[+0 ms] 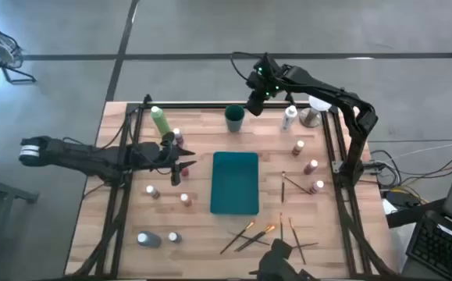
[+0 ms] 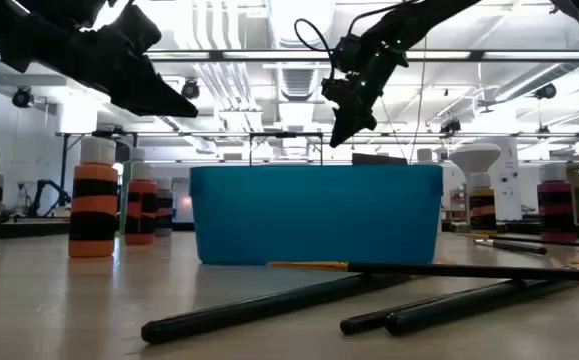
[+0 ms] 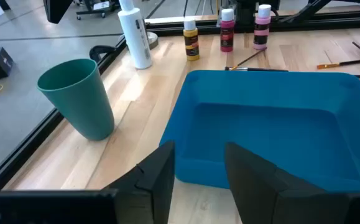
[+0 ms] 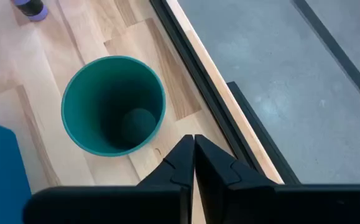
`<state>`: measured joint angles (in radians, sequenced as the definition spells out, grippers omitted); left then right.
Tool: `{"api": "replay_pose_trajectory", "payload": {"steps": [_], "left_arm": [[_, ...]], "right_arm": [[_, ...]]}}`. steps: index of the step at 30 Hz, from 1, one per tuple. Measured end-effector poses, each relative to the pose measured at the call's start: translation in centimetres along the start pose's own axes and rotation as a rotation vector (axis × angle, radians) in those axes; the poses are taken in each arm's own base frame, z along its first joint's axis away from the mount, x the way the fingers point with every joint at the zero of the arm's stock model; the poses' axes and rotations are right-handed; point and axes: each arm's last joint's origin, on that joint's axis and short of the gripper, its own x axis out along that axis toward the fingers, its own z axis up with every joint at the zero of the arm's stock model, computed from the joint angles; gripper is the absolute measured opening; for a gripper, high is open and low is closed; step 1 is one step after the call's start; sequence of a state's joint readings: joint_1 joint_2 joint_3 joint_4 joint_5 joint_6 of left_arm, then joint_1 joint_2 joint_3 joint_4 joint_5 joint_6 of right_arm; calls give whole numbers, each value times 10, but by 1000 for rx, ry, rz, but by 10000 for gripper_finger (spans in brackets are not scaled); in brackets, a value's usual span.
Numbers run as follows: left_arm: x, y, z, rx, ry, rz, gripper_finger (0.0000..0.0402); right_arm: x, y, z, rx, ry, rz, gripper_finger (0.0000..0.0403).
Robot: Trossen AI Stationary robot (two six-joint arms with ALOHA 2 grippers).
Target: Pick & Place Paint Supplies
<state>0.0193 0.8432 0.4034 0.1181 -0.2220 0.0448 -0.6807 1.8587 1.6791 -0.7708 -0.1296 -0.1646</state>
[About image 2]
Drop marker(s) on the white table lamp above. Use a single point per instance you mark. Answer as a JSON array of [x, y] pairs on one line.
[[22, 172]]

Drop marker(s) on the small magenta paint bottle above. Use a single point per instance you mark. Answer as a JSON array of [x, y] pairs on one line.
[[556, 187]]

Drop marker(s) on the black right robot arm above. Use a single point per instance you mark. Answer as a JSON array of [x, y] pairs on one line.
[[419, 22]]

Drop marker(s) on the black ceiling spotlight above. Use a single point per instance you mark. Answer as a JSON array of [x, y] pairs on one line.
[[546, 91], [22, 98], [450, 126], [190, 90]]

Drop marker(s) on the small ochre paint bottle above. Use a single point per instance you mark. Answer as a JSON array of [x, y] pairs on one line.
[[483, 192]]

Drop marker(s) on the thin black paintbrush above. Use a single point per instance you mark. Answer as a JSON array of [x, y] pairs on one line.
[[469, 271]]

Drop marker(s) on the small orange paint bottle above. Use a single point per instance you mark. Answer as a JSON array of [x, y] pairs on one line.
[[94, 172]]

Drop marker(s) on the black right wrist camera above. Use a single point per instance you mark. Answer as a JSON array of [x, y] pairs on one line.
[[348, 52]]

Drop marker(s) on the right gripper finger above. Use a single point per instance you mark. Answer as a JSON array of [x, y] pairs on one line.
[[349, 125]]

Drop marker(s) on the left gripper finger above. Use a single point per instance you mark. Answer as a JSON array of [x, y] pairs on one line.
[[149, 95]]

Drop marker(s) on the silver ceiling air duct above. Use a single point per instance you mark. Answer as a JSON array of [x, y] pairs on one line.
[[296, 82]]

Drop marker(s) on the small purple paint bottle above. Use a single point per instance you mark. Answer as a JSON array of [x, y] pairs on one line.
[[165, 200]]

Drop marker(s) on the dark background monitor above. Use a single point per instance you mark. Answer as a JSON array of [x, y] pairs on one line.
[[379, 159]]

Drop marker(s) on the white mushroom-shaped lamp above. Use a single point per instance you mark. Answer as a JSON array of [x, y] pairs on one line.
[[474, 156]]

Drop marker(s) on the black background rig frame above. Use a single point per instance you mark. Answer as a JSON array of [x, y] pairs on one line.
[[64, 165], [286, 134]]

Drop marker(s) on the blue plastic bin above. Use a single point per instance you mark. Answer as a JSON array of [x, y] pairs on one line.
[[314, 215]]

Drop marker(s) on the black background robot arm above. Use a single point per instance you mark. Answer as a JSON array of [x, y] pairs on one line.
[[44, 187]]

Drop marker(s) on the small red paint bottle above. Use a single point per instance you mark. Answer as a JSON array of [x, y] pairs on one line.
[[141, 187]]

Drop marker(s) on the thick black paintbrush gold ferrule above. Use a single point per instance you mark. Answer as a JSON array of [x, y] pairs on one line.
[[249, 310]]

